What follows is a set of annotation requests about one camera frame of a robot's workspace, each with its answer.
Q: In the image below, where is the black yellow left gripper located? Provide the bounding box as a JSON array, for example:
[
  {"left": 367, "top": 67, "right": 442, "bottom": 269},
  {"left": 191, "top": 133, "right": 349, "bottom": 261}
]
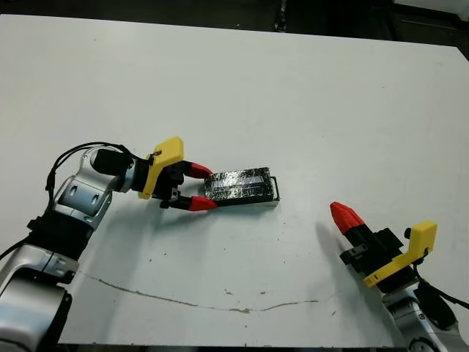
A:
[{"left": 130, "top": 136, "right": 218, "bottom": 213}]

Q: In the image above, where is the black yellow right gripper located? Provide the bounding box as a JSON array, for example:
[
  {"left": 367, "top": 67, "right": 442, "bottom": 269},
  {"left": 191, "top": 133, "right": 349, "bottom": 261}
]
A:
[{"left": 329, "top": 202, "right": 439, "bottom": 294}]

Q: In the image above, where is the black glossy box lid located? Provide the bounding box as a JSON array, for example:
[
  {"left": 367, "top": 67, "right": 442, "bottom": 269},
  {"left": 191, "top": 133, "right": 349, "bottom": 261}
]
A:
[{"left": 203, "top": 166, "right": 274, "bottom": 209}]

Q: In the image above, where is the white box base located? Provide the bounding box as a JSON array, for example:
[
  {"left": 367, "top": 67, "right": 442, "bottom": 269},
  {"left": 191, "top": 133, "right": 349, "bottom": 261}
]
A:
[{"left": 215, "top": 175, "right": 282, "bottom": 210}]

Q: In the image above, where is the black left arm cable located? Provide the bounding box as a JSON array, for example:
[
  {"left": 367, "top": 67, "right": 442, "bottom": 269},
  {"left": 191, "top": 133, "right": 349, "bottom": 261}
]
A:
[{"left": 44, "top": 142, "right": 147, "bottom": 195}]

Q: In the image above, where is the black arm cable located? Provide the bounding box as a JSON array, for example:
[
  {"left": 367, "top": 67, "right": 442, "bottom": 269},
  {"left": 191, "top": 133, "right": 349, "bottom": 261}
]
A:
[
  {"left": 44, "top": 142, "right": 147, "bottom": 195},
  {"left": 412, "top": 249, "right": 469, "bottom": 307}
]

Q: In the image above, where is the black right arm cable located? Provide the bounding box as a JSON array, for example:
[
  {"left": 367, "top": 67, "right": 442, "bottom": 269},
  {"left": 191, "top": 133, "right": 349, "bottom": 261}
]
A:
[{"left": 412, "top": 249, "right": 469, "bottom": 307}]

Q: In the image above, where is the black metal stand post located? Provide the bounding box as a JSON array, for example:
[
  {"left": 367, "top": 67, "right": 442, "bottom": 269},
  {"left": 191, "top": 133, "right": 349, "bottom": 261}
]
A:
[{"left": 274, "top": 0, "right": 290, "bottom": 34}]

